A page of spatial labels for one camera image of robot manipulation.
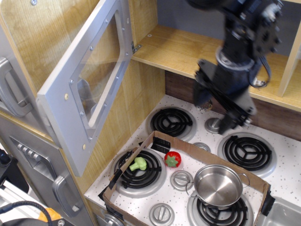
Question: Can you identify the front right black burner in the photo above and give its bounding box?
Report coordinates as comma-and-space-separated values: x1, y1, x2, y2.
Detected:
186, 191, 253, 226

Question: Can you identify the silver knob middle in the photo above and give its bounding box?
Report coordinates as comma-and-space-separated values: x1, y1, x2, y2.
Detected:
193, 142, 211, 153

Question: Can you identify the hanging round metal strainer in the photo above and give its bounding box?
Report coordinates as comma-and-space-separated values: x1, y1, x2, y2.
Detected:
196, 100, 213, 111

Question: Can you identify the silver oven knob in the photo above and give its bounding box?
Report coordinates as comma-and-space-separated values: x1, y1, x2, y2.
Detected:
105, 214, 124, 226

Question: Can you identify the silver microwave door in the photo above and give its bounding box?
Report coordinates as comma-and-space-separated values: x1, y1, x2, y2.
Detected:
37, 0, 133, 177

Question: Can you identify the green toy broccoli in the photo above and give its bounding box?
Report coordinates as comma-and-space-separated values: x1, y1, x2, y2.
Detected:
129, 157, 147, 171

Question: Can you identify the silver fridge handle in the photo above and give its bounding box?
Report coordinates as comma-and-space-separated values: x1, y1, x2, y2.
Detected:
0, 57, 32, 117
52, 176, 79, 218

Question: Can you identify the silver knob centre front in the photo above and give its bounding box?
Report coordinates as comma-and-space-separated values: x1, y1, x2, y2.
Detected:
170, 170, 193, 192

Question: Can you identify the back right black burner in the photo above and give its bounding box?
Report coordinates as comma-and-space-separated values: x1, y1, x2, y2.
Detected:
217, 132, 277, 178

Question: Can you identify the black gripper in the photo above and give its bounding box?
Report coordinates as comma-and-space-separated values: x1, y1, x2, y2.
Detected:
193, 59, 256, 135

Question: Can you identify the back left black burner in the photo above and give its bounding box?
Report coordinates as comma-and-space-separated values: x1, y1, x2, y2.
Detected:
146, 107, 197, 142

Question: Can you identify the orange object bottom left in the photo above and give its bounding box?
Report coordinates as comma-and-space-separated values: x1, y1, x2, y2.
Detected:
38, 208, 62, 222

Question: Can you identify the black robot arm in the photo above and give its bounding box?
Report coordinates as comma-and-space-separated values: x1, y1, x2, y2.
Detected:
189, 0, 283, 134

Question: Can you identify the silver knob front edge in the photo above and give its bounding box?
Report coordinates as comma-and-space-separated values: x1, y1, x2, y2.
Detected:
149, 203, 175, 226

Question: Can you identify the steel sink basin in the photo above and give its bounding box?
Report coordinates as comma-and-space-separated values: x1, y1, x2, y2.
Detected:
255, 197, 301, 226

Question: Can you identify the silver knob back centre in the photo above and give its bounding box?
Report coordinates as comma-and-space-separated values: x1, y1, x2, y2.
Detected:
205, 118, 221, 134

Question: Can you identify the silver fridge dispenser panel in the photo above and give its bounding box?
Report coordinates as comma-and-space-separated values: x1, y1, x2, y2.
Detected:
9, 137, 57, 182

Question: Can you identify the silver upper fridge handle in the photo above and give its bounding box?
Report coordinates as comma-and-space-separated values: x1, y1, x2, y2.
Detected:
0, 57, 32, 117

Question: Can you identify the silver lower fridge handle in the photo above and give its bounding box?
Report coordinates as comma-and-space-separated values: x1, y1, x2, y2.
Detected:
52, 176, 79, 218

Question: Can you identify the red toy strawberry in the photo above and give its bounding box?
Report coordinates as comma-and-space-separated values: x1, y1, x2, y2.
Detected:
164, 151, 182, 168

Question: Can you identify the black braided cable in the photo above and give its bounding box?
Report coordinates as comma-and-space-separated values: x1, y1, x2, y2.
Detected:
0, 200, 54, 226

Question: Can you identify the wooden microwave shelf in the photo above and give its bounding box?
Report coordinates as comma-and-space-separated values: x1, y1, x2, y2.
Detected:
132, 25, 301, 111

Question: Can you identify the front left black burner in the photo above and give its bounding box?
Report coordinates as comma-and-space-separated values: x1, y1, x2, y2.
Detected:
116, 149, 166, 198

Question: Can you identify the black burner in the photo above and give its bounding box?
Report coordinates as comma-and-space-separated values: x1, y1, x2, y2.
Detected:
116, 149, 166, 198
186, 191, 253, 226
146, 107, 197, 142
217, 132, 277, 178

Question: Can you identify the steel pot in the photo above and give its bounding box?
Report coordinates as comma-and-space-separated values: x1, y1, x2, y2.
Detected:
185, 164, 250, 210

